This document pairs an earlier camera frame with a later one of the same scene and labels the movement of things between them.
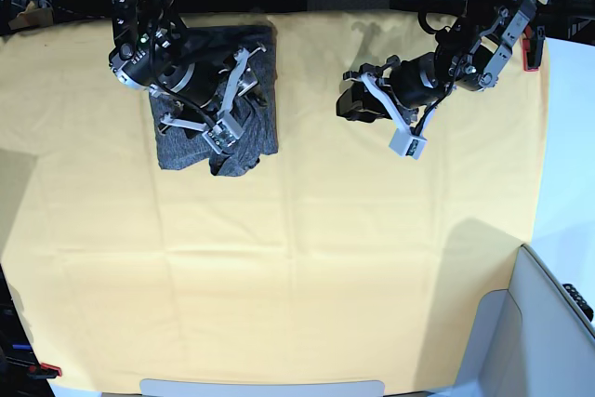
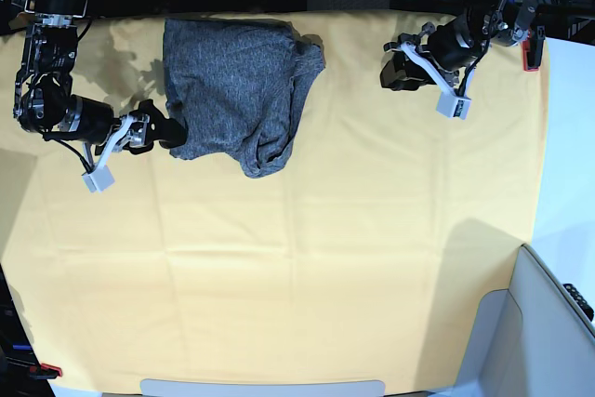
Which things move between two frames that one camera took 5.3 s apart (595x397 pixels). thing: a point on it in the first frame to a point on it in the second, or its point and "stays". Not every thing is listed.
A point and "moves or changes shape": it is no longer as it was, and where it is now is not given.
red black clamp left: [40, 370] stays
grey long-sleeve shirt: [238, 126] moves or changes shape
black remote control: [581, 300] stays
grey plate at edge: [199, 388] stays
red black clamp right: [533, 47] stays
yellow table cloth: [336, 260] stays
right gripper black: [416, 83] to [452, 46]
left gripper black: [198, 82] to [96, 122]
